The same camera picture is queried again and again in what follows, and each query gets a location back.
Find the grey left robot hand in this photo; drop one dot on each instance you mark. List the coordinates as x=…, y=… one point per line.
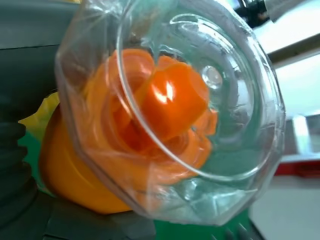
x=27, y=66

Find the red framed sign panel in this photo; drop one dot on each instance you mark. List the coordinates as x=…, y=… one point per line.
x=300, y=169

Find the yellow taped cardboard box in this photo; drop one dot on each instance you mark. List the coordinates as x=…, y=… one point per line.
x=42, y=119

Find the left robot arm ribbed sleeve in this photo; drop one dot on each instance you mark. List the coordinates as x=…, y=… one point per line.
x=12, y=172

